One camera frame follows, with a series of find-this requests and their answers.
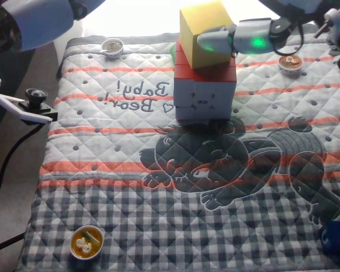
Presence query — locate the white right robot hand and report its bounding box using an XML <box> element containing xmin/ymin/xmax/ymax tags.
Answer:
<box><xmin>197</xmin><ymin>18</ymin><xmax>276</xmax><ymax>55</ymax></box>

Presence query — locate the yellow block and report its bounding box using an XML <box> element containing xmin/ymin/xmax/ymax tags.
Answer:
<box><xmin>178</xmin><ymin>0</ymin><xmax>239</xmax><ymax>70</ymax></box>

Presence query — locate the Rubik's cube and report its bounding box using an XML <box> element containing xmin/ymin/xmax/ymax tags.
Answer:
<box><xmin>172</xmin><ymin>39</ymin><xmax>238</xmax><ymax>127</ymax></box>

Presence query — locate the blue block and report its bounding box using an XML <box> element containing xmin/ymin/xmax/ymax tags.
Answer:
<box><xmin>318</xmin><ymin>220</ymin><xmax>340</xmax><ymax>254</ymax></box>

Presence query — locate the toy bowl of egg noodles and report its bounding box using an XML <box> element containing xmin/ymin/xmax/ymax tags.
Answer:
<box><xmin>277</xmin><ymin>53</ymin><xmax>303</xmax><ymax>77</ymax></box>

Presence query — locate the toy bowl with spoon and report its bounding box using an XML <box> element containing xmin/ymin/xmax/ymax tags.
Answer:
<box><xmin>100</xmin><ymin>38</ymin><xmax>125</xmax><ymax>60</ymax></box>

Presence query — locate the grey quilt with printed bear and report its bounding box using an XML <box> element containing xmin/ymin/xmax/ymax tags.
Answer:
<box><xmin>16</xmin><ymin>24</ymin><xmax>340</xmax><ymax>272</ymax></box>

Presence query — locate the toy bowl of orange soup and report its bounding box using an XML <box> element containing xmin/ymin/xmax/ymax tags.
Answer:
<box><xmin>70</xmin><ymin>225</ymin><xmax>105</xmax><ymax>261</ymax></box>

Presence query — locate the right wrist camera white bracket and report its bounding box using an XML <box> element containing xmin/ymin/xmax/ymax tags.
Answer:
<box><xmin>314</xmin><ymin>7</ymin><xmax>340</xmax><ymax>80</ymax></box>

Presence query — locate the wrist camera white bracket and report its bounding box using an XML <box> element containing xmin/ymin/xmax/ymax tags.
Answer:
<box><xmin>314</xmin><ymin>7</ymin><xmax>340</xmax><ymax>80</ymax></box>
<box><xmin>0</xmin><ymin>70</ymin><xmax>59</xmax><ymax>125</ymax></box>

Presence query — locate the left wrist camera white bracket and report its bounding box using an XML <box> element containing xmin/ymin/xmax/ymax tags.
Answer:
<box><xmin>0</xmin><ymin>70</ymin><xmax>59</xmax><ymax>125</ymax></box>

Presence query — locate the black cable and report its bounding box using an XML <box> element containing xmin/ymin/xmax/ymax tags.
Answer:
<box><xmin>0</xmin><ymin>123</ymin><xmax>46</xmax><ymax>218</ymax></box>
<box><xmin>0</xmin><ymin>234</ymin><xmax>26</xmax><ymax>255</ymax></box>

